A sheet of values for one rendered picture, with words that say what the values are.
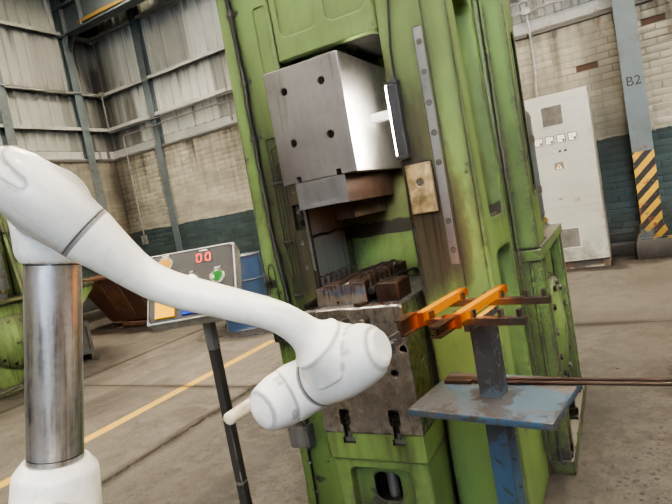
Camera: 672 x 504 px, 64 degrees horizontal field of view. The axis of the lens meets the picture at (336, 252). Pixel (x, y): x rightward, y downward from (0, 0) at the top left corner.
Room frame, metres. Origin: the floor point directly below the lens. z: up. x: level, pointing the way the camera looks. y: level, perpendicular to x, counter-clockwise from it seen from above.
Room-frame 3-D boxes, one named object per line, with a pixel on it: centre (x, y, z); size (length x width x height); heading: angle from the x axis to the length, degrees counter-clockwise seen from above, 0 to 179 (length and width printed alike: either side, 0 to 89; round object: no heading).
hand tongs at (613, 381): (1.46, -0.52, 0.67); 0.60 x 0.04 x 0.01; 59
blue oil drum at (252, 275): (6.56, 1.21, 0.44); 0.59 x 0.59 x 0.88
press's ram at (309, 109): (2.03, -0.13, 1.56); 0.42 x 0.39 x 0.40; 152
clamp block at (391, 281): (1.84, -0.17, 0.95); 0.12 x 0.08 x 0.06; 152
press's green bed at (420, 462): (2.04, -0.14, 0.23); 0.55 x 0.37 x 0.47; 152
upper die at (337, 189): (2.05, -0.09, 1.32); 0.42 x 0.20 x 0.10; 152
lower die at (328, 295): (2.05, -0.09, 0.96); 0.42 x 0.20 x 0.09; 152
